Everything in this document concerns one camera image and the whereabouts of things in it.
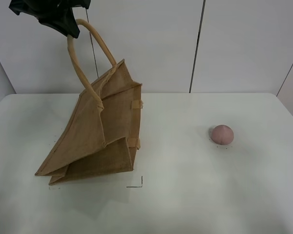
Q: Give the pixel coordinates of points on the pink peach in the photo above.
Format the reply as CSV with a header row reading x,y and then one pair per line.
x,y
222,135

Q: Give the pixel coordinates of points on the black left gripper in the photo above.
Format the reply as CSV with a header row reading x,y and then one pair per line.
x,y
56,14

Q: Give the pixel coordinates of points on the brown linen tote bag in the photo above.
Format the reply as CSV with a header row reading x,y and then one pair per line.
x,y
102,135

